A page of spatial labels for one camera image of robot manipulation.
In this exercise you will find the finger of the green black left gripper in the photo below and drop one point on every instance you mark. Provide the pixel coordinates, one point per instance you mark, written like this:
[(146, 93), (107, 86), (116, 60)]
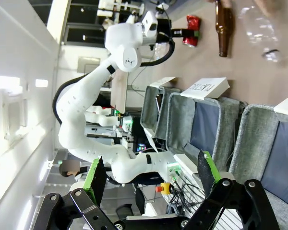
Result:
[(96, 177)]

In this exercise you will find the green black right gripper finger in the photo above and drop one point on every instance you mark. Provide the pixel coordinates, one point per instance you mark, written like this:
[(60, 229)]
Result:
[(207, 172)]

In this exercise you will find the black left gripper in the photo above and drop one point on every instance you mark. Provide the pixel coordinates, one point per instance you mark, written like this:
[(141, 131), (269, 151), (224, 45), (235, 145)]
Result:
[(163, 27)]

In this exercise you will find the crushed red can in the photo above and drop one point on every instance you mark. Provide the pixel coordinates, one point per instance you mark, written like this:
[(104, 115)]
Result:
[(193, 22)]

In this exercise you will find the brown glass bottle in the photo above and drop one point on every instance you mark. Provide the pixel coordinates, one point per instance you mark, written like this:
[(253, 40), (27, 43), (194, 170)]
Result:
[(224, 28)]

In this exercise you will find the clear plastic bottle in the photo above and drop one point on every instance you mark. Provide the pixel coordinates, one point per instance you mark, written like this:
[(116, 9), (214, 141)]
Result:
[(259, 28)]

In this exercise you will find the white arm base control box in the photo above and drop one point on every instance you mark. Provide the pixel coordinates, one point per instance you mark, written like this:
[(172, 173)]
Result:
[(174, 170)]

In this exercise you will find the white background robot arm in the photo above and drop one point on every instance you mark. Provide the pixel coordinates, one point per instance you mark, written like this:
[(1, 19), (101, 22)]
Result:
[(103, 118)]

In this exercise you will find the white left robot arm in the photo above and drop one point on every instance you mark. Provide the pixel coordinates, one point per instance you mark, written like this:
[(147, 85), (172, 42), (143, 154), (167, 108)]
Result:
[(74, 107)]

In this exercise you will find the grey fabric basket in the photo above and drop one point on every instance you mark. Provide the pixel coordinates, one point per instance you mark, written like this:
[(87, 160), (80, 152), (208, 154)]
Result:
[(180, 124), (249, 148), (153, 110)]

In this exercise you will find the person's hand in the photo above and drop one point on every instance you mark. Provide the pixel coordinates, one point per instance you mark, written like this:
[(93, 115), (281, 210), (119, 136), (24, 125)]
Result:
[(266, 6), (220, 2)]

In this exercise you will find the seated background person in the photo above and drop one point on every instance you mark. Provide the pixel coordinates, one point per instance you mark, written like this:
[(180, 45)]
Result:
[(70, 171)]

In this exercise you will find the black office chair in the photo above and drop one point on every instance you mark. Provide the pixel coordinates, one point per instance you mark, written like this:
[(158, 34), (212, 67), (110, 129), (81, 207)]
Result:
[(124, 209)]

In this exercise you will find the yellow emergency stop button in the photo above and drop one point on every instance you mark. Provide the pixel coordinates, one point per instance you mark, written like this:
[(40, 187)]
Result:
[(165, 188)]

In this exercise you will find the white plastic label card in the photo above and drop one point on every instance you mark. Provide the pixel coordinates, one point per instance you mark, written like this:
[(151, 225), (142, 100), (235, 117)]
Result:
[(206, 88)]

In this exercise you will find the light wooden board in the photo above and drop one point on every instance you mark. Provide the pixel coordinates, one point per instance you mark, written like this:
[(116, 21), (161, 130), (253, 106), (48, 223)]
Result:
[(120, 88)]

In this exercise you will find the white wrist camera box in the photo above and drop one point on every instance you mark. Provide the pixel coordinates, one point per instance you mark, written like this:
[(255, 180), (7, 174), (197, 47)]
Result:
[(150, 24)]

